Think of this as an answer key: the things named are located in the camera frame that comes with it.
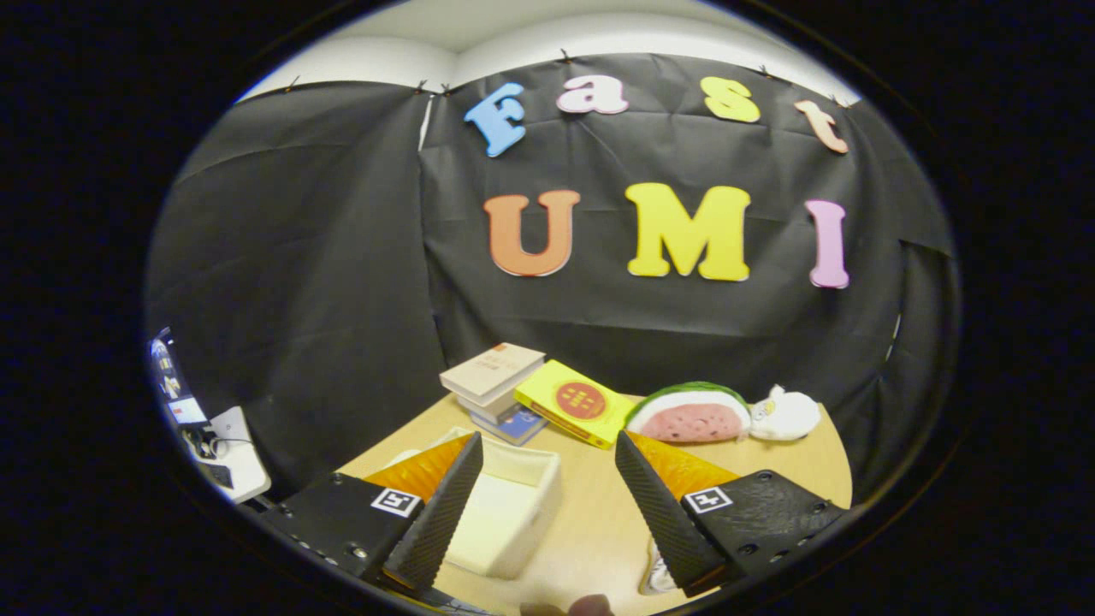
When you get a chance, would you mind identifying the grey book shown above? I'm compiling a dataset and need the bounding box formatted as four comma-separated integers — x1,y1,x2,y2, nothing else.
458,392,524,427

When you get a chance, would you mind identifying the cream fabric storage box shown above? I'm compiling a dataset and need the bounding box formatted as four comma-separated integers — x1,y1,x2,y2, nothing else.
389,426,563,580

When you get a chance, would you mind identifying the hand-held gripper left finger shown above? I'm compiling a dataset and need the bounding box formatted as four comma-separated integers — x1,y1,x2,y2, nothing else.
257,430,484,595

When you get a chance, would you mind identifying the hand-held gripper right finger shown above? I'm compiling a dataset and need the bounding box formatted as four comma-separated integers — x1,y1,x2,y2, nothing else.
614,430,848,598

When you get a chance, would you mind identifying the white plush toy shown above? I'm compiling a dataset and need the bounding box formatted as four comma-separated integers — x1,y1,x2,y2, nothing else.
749,384,822,442

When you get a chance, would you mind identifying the white canvas shoe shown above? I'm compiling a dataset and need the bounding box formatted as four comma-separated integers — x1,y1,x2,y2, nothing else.
640,537,678,595

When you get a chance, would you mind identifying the yellow book with red circle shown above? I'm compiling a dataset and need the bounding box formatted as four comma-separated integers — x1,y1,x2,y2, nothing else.
513,359,638,450

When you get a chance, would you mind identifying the watermelon slice plush toy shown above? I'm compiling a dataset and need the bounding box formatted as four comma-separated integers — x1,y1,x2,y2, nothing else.
624,382,752,444

